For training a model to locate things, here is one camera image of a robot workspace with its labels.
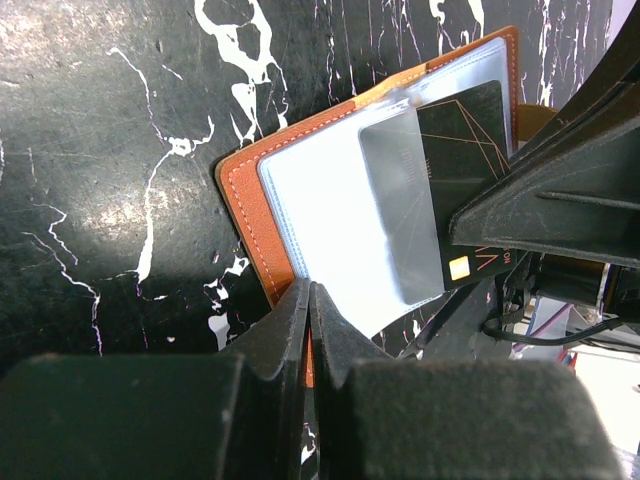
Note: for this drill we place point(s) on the brown leather card holder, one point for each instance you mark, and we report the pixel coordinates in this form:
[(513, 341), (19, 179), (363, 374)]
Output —
[(302, 200)]

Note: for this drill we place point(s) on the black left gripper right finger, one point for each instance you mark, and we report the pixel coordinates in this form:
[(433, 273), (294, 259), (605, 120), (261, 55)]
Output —
[(382, 418)]

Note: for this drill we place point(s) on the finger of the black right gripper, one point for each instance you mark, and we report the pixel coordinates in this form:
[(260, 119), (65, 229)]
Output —
[(590, 52), (580, 202)]

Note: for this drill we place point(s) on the black credit card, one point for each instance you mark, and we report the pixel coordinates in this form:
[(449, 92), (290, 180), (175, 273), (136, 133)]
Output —
[(423, 165)]

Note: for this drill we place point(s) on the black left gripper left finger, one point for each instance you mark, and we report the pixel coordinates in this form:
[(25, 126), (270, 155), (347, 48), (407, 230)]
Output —
[(236, 414)]

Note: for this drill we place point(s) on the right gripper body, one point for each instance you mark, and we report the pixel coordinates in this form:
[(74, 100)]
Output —
[(605, 296)]

